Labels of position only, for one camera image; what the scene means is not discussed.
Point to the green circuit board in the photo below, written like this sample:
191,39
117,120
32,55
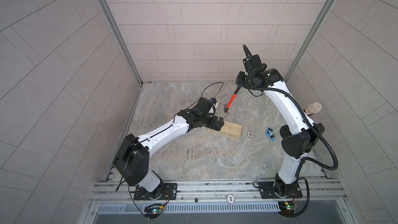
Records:
287,208
154,209

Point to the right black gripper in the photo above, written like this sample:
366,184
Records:
239,80

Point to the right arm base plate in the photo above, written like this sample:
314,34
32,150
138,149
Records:
279,190

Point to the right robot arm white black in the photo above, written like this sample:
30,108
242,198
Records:
298,139

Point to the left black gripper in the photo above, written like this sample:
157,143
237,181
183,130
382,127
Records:
217,125

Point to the black stand with wooden peg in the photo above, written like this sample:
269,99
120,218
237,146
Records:
313,108

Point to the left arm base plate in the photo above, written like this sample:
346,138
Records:
165,191

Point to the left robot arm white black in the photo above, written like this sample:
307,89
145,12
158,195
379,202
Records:
133,155

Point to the red black claw hammer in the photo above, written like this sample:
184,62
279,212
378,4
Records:
228,105

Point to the blue toy car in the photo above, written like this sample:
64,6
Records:
269,133

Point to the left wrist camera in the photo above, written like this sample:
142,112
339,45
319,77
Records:
207,106

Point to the right green circuit board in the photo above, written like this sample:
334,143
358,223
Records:
287,208

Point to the red white poker chip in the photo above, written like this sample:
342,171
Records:
250,134

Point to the left green circuit board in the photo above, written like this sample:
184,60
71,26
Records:
154,209

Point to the pale wooden block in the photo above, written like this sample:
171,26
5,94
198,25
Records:
231,129

